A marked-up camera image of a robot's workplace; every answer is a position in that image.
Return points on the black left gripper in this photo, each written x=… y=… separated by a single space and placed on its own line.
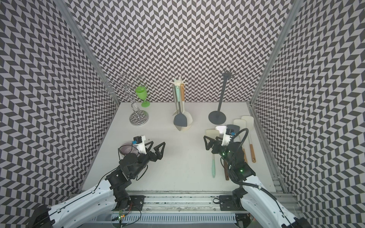
x=159 y=155

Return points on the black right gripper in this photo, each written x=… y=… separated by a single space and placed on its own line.
x=207 y=147

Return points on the white spatula wooden handle rack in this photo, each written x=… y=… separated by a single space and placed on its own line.
x=187 y=114

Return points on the white spatula mint handle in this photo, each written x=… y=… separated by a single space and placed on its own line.
x=212 y=133

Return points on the steel spoon brown handle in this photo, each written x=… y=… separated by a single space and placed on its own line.
x=222 y=130

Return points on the grey spatula mint handle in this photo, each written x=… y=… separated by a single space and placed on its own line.
x=235 y=129

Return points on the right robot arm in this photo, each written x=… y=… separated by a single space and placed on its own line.
x=251 y=194

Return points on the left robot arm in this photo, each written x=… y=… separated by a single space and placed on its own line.
x=108 y=195

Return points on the dark grey utensil rack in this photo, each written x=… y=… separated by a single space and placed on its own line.
x=218 y=117

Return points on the cream utensil rack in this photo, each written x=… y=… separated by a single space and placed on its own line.
x=178 y=82

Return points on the pink ceramic cup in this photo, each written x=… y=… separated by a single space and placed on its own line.
x=128 y=148

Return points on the green plastic goblet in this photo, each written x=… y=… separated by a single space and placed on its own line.
x=142 y=94

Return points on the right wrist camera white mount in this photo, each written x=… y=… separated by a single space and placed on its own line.
x=227 y=137

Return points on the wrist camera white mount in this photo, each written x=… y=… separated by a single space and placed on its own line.
x=227 y=137
x=138 y=142

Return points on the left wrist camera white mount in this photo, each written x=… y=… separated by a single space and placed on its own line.
x=138 y=142

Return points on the chrome wire glass rack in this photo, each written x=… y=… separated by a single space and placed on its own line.
x=122 y=88

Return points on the grey turner mint handle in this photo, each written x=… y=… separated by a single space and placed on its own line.
x=180 y=119

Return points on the cream spatula cream handle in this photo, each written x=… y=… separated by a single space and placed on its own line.
x=175 y=100

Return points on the metal base rail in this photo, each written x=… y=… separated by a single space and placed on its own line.
x=184 y=207

